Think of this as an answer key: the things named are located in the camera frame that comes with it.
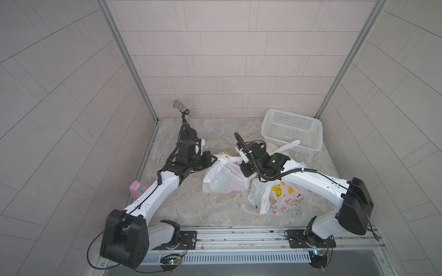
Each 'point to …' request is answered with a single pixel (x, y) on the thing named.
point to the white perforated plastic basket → (281, 129)
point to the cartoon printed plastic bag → (274, 198)
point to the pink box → (137, 188)
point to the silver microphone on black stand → (178, 104)
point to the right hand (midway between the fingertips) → (241, 165)
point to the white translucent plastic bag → (223, 173)
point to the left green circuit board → (171, 259)
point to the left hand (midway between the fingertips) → (219, 157)
